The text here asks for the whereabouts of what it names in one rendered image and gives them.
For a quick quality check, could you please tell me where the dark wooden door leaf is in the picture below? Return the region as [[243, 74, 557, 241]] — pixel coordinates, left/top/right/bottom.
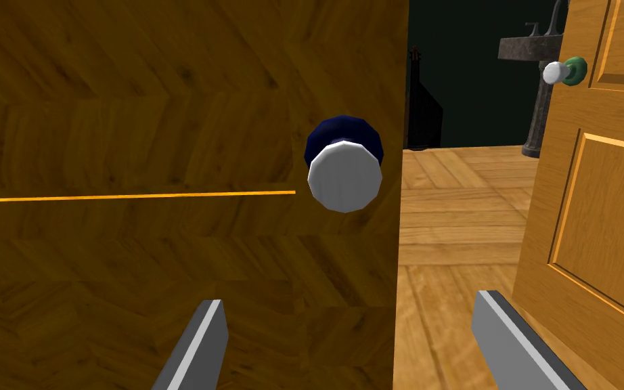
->
[[0, 0, 410, 390]]

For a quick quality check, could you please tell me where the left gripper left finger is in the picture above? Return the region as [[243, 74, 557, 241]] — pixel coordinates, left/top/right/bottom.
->
[[151, 299, 230, 390]]

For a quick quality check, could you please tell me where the white and blue door knob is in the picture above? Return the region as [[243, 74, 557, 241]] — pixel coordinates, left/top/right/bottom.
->
[[303, 114, 385, 215]]

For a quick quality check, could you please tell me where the light panelled wooden door leaf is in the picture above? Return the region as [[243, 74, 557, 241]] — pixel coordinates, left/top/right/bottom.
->
[[511, 0, 624, 390]]

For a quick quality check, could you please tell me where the grey pedestal sink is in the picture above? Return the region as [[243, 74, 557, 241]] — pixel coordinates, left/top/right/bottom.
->
[[498, 0, 570, 159]]

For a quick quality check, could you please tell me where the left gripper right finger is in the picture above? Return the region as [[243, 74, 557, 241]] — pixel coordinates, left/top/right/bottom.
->
[[471, 290, 589, 390]]

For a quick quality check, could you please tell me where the white and green door knob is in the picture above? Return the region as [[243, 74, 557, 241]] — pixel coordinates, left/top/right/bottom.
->
[[542, 56, 589, 87]]

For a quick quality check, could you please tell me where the dark cabinet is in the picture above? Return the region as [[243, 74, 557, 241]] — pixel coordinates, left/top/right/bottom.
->
[[406, 47, 444, 150]]

